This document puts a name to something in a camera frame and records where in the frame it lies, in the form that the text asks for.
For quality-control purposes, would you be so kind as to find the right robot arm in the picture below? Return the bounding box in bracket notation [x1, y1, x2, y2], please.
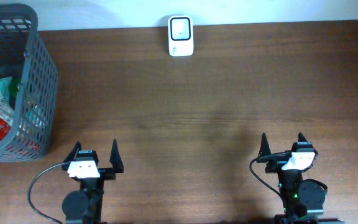
[249, 133, 343, 224]

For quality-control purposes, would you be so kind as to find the green lid jar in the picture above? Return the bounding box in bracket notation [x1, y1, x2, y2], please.
[9, 78, 21, 99]

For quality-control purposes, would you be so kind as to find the teal wet wipes pack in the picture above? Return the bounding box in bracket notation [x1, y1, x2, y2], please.
[0, 92, 14, 126]

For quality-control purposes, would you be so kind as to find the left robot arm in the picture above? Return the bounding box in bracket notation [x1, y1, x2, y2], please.
[62, 140, 124, 224]

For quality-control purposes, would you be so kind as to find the white barcode scanner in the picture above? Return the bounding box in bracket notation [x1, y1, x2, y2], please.
[168, 15, 194, 57]

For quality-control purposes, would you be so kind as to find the small teal tissue pack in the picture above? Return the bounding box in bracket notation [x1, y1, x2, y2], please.
[0, 77, 12, 95]

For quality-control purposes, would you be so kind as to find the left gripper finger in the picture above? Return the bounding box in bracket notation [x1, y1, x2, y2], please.
[109, 139, 124, 173]
[63, 141, 81, 163]

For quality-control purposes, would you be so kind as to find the grey plastic mesh basket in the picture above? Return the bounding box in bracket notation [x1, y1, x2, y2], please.
[0, 4, 59, 162]

